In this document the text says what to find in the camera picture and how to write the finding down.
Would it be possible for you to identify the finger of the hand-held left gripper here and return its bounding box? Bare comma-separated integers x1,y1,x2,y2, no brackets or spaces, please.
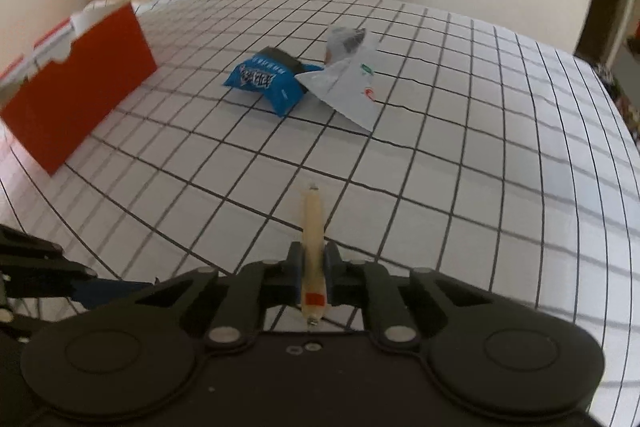
0,224,161,310
0,306,46,344

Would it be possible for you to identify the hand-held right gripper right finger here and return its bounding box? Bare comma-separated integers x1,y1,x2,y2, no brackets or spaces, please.
324,242,496,350

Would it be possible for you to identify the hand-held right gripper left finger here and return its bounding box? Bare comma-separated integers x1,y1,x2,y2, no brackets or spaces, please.
135,242,304,350

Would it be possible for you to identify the long beige sausage stick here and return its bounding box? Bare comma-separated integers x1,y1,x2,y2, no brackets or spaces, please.
299,186,329,326

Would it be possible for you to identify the red cardboard box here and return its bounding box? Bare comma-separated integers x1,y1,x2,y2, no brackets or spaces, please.
0,0,160,178

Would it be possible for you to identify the white triangular snack packet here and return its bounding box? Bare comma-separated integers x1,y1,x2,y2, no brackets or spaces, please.
295,27,382,132

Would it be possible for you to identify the checked white tablecloth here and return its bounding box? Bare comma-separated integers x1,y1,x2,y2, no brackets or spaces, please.
0,0,640,427

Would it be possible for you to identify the blue snack packet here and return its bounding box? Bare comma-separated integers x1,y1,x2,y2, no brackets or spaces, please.
223,47,323,118

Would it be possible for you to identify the grey snack packet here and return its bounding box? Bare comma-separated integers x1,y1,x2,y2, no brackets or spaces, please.
325,26,368,68

